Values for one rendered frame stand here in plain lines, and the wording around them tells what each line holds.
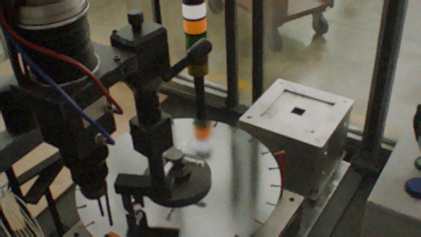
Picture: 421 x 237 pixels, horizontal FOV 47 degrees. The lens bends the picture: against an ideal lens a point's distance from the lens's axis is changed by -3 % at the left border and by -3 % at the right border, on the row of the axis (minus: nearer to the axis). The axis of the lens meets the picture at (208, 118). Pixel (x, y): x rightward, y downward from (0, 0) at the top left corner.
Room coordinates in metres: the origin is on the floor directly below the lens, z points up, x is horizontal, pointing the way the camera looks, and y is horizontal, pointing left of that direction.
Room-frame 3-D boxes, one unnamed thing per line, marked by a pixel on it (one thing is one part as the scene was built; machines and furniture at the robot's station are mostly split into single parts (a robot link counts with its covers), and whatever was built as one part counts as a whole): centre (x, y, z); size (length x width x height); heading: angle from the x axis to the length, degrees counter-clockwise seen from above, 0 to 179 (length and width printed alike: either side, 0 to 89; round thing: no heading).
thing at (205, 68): (0.90, 0.02, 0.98); 0.05 x 0.04 x 0.03; 55
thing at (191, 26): (0.90, 0.02, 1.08); 0.05 x 0.04 x 0.03; 55
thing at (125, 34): (0.52, 0.08, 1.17); 0.06 x 0.05 x 0.20; 136
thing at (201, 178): (0.60, 0.06, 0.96); 0.11 x 0.11 x 0.03
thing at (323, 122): (0.84, -0.19, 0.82); 0.18 x 0.18 x 0.15; 55
